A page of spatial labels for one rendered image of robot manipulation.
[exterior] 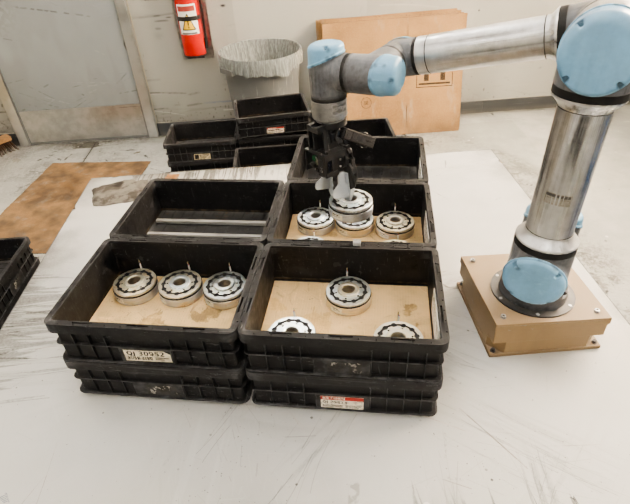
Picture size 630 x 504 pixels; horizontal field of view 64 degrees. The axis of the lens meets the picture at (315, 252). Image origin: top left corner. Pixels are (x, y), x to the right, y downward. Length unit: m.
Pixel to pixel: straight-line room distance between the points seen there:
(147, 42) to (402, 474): 3.56
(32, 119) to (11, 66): 0.40
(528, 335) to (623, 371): 0.22
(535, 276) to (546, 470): 0.37
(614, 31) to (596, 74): 0.06
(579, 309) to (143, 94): 3.51
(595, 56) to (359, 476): 0.81
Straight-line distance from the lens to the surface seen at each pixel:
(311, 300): 1.18
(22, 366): 1.44
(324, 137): 1.10
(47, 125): 4.53
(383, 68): 1.00
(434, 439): 1.11
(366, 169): 1.70
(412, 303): 1.18
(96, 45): 4.18
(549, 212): 1.00
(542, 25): 1.05
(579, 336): 1.32
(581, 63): 0.88
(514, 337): 1.25
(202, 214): 1.54
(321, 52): 1.04
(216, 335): 1.00
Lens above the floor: 1.62
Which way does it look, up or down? 37 degrees down
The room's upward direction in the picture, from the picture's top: 3 degrees counter-clockwise
